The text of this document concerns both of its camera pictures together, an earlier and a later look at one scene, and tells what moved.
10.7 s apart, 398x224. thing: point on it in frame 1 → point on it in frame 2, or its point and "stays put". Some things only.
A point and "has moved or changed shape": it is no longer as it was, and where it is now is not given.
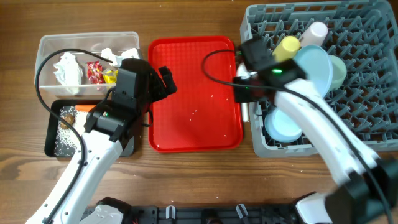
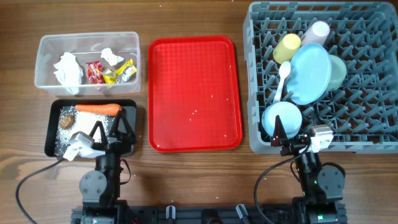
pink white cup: [315, 33] stays put
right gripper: [239, 94] → [280, 139]
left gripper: [160, 91] → [125, 141]
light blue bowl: [339, 72] stays put
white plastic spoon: [243, 72] has moved or changed shape
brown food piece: [69, 118] stays put
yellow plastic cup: [286, 49] stays put
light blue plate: [317, 64] stays put
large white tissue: [69, 73] stays put
